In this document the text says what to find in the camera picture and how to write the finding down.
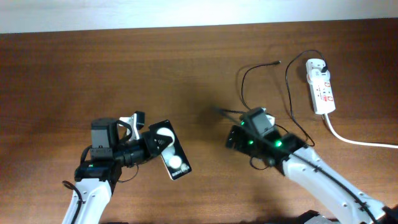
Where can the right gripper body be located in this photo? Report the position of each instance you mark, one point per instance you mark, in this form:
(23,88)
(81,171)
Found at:
(244,142)

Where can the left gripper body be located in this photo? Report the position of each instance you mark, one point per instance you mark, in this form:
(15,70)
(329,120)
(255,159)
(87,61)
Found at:
(132,150)

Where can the black smartphone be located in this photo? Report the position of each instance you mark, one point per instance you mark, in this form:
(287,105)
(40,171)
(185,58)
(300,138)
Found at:
(173,155)

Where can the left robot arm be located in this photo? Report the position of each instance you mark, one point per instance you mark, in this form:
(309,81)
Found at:
(113,147)

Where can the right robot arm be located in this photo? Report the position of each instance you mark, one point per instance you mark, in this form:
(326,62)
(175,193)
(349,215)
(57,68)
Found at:
(256,135)

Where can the white USB charger plug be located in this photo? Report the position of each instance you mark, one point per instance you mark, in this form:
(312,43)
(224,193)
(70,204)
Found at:
(317,76)

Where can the white power strip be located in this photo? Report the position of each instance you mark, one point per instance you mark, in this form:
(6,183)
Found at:
(321,93)

